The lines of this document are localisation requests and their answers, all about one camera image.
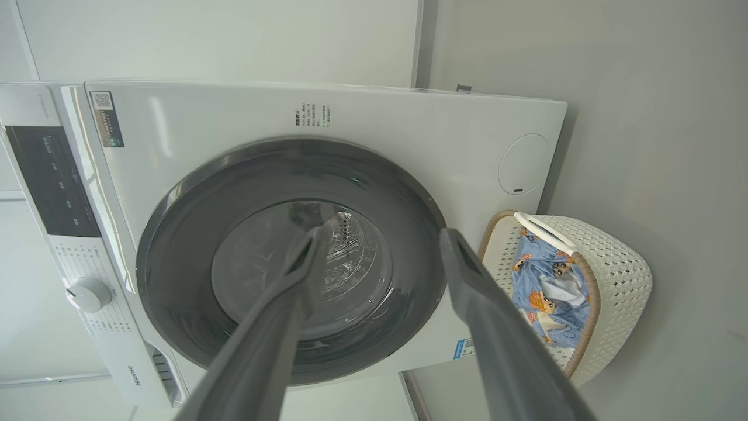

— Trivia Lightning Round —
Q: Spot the white woven-look laundry basket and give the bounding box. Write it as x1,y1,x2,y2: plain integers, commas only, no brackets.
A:
478,209,653,387

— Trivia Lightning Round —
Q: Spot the white washing machine dial knob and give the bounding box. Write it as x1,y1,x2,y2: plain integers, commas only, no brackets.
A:
65,277,113,313

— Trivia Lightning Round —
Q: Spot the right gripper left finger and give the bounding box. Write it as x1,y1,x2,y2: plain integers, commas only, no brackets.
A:
175,227,322,421

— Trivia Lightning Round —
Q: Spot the round white filter cover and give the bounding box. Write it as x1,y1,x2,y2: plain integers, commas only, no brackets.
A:
498,134,552,195

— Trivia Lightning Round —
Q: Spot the white front-load washing machine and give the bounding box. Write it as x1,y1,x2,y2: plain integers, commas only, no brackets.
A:
0,79,568,410

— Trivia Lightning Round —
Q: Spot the dark round glass washer door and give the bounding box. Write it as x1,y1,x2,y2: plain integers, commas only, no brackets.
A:
136,136,448,387

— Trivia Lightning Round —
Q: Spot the blue cartoon print garment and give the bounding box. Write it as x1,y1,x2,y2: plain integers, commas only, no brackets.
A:
511,229,592,350

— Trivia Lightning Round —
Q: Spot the dark QR code sticker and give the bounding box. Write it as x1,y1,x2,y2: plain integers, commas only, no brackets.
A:
89,91,125,149

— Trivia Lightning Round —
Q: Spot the black washing machine display panel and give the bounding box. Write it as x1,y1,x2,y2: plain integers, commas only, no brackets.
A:
5,126,102,238

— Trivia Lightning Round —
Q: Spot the stainless steel washing machine drum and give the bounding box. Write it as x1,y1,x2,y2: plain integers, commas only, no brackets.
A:
213,202,392,340

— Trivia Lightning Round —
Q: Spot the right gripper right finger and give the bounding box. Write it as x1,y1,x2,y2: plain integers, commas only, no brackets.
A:
439,228,598,421

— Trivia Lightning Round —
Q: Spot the blue garment with white lining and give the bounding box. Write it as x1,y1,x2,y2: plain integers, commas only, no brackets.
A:
539,274,588,308

